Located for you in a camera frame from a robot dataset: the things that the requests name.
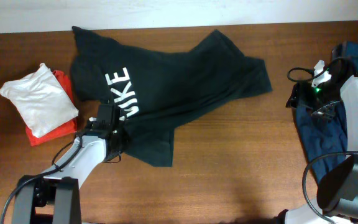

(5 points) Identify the white folded garment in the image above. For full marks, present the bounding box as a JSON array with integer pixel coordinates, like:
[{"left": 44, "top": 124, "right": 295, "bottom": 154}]
[{"left": 0, "top": 63, "right": 79, "bottom": 138}]

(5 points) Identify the navy blue garment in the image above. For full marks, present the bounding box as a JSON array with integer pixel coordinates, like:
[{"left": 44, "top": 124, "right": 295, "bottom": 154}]
[{"left": 286, "top": 83, "right": 347, "bottom": 162}]

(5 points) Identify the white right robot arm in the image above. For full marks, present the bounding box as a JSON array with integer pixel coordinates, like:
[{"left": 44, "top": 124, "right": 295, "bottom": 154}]
[{"left": 273, "top": 41, "right": 358, "bottom": 223}]

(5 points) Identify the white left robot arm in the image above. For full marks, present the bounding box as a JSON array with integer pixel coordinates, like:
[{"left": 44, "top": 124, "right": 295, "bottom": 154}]
[{"left": 7, "top": 104, "right": 126, "bottom": 224}]

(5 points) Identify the red folded garment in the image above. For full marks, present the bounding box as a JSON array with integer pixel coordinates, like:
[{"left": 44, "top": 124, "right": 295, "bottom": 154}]
[{"left": 25, "top": 70, "right": 77, "bottom": 146}]

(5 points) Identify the dark green t-shirt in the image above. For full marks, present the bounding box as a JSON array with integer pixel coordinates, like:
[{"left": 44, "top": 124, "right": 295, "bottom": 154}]
[{"left": 70, "top": 27, "right": 272, "bottom": 167}]

